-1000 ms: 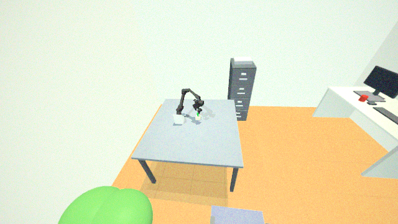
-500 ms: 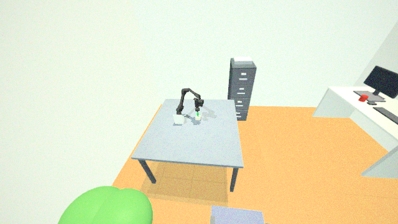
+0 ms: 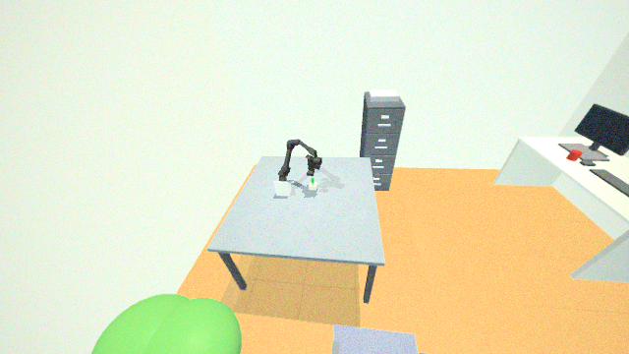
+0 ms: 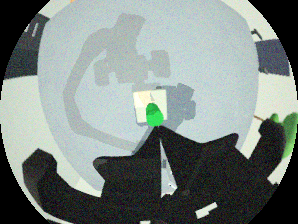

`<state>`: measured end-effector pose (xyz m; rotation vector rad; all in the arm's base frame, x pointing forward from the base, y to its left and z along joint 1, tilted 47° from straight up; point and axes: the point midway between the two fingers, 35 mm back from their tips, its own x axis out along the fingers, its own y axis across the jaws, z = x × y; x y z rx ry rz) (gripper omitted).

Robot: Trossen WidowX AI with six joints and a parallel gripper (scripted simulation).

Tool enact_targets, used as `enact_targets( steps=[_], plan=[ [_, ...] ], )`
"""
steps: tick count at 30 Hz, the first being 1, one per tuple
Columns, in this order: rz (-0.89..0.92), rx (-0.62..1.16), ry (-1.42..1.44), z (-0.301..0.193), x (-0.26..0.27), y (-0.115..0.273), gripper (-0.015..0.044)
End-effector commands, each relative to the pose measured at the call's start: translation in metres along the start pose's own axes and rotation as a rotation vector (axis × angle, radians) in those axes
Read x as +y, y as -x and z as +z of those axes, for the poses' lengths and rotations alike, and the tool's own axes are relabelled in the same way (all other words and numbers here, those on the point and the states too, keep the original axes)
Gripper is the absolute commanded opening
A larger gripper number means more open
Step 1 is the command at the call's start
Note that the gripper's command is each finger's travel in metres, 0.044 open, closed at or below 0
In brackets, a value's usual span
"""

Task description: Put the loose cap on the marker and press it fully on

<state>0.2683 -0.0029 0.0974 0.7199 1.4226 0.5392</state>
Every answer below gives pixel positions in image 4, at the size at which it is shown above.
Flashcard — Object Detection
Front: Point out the cream block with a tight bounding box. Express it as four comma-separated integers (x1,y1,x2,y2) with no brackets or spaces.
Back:
133,89,168,123

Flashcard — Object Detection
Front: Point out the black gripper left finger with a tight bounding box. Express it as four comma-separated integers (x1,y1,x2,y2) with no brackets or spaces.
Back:
93,127,162,193

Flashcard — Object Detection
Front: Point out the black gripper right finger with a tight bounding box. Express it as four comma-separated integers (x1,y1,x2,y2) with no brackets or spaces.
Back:
160,125,239,196

